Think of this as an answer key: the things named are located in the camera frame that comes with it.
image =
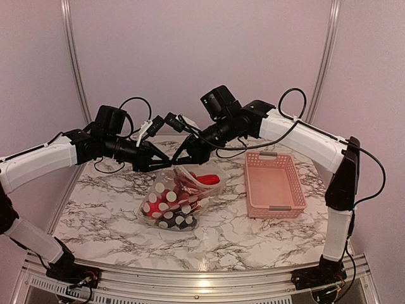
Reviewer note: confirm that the orange red mango toy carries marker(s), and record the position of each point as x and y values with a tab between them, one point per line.
205	180

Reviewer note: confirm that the right aluminium frame post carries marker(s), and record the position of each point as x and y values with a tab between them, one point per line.
333	20

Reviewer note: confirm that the red cherry bunch toy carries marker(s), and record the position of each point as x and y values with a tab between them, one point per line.
172	191

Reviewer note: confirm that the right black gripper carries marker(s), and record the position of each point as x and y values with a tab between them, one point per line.
197	154

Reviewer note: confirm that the clear zip top bag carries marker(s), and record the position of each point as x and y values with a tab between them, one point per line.
207	168

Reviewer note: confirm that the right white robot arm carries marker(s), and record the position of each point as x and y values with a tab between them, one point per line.
262	120

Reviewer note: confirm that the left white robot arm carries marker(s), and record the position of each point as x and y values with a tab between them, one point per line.
68	149

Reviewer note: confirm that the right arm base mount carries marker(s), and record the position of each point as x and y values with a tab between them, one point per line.
313	277

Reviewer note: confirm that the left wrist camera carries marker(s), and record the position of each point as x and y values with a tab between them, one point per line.
108	125

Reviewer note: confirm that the purple eggplant toy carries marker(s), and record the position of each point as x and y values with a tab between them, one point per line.
177	221

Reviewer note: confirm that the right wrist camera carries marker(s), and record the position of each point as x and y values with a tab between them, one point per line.
220	104

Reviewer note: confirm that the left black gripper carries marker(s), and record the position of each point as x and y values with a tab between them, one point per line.
143	158

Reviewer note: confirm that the pink plastic basket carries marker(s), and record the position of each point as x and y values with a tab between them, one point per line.
273	187

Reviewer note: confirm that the curved aluminium front rail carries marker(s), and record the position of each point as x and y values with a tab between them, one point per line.
119	284

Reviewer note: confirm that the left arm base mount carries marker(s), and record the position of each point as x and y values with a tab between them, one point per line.
77	275

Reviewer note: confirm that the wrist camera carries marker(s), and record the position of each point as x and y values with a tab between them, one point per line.
220	104
108	125

